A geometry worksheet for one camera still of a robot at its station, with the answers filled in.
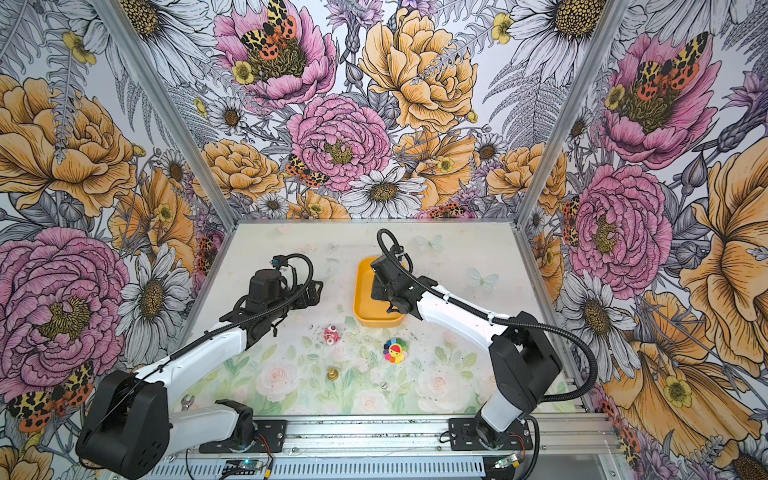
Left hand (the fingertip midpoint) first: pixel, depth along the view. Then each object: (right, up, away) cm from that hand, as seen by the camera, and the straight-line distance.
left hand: (309, 294), depth 88 cm
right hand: (+21, +1, -1) cm, 21 cm away
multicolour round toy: (+25, -16, -1) cm, 30 cm away
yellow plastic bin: (+17, -6, +5) cm, 19 cm away
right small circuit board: (+51, -37, -16) cm, 65 cm away
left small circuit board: (-9, -37, -17) cm, 42 cm away
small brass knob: (+8, -21, -6) cm, 23 cm away
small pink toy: (+7, -12, -1) cm, 14 cm away
